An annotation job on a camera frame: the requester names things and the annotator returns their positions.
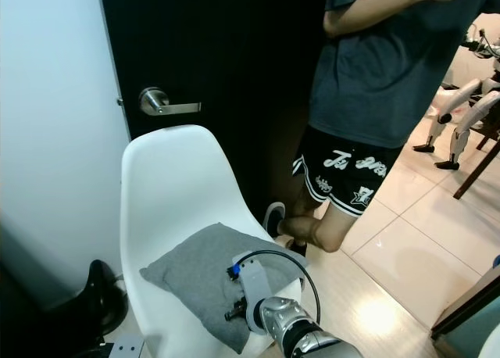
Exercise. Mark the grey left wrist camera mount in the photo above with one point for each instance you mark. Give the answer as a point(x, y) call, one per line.
point(127, 348)

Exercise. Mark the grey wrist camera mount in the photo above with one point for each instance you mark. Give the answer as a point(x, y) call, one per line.
point(127, 348)
point(256, 284)

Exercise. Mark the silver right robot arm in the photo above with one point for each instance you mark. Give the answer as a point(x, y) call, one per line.
point(305, 331)

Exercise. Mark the black door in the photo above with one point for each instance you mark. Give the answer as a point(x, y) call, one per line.
point(219, 53)

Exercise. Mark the person in dark shorts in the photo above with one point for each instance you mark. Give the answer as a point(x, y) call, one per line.
point(375, 69)

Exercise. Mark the dark wooden furniture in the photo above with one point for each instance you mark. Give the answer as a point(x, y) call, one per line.
point(473, 311)

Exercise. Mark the grey pillow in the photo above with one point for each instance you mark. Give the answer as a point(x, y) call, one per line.
point(195, 272)

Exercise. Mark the white humanoid robot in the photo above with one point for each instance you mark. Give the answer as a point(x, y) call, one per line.
point(469, 116)

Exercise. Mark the white plastic chair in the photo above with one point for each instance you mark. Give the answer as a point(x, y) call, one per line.
point(172, 186)

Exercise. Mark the dark wooden table leg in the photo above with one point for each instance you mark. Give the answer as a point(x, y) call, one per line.
point(476, 170)

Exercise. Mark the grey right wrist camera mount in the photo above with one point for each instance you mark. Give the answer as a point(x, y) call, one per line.
point(256, 284)

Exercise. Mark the grey slipper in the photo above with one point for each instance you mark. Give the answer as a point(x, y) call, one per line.
point(274, 217)

